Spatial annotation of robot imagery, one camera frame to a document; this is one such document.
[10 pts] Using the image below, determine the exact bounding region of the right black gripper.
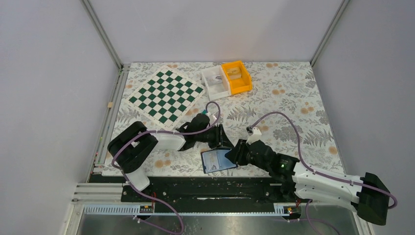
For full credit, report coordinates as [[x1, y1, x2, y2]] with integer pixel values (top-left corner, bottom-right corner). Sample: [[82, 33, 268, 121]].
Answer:
[[224, 139, 270, 172]]

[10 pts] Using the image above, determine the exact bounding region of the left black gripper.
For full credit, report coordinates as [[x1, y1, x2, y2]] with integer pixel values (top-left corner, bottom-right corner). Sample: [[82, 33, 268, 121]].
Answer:
[[195, 124, 234, 150]]

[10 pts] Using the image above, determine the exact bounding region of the navy blue card holder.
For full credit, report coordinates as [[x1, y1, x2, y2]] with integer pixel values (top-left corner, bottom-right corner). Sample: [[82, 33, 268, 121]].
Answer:
[[201, 148, 238, 174]]

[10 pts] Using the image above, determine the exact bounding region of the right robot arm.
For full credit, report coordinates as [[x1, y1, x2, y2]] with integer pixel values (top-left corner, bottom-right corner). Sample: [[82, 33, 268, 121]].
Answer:
[[225, 139, 389, 226]]

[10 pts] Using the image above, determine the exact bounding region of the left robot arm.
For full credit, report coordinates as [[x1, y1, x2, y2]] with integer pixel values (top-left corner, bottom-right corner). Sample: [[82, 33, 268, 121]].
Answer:
[[107, 114, 234, 201]]

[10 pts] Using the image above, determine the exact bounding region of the white plastic bin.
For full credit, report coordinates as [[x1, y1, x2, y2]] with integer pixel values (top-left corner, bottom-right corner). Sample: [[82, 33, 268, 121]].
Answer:
[[201, 65, 231, 101]]

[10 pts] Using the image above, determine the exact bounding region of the orange plastic bin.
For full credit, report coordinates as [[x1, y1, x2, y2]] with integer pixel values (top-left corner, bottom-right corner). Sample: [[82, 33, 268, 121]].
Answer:
[[221, 61, 253, 95]]

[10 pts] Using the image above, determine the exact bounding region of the green white chessboard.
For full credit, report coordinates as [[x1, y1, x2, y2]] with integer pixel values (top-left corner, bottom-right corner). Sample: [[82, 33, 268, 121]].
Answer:
[[126, 66, 206, 130]]

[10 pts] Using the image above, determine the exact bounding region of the wooden block in orange bin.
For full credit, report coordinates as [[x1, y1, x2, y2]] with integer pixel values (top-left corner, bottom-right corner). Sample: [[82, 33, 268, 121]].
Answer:
[[226, 67, 242, 80]]

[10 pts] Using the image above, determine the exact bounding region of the floral table mat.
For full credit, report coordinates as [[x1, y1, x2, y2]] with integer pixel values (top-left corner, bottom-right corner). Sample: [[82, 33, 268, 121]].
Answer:
[[111, 62, 344, 177]]

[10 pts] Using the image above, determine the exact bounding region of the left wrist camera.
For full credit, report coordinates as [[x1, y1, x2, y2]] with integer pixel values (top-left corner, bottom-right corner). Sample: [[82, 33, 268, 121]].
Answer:
[[207, 112, 219, 125]]

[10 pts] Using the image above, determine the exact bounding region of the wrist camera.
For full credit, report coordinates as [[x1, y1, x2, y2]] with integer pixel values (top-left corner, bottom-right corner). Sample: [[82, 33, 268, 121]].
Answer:
[[207, 112, 219, 125], [246, 127, 262, 144]]

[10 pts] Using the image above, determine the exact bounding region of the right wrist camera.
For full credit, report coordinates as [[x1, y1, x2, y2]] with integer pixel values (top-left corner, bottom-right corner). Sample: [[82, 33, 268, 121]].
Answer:
[[246, 127, 262, 144]]

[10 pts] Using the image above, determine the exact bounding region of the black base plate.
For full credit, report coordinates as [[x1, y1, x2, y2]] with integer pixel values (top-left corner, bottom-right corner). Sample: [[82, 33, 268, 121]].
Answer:
[[121, 176, 312, 214]]

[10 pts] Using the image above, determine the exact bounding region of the perforated metal rail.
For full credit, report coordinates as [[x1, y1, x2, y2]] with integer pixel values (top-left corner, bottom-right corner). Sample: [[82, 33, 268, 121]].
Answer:
[[84, 201, 301, 216]]

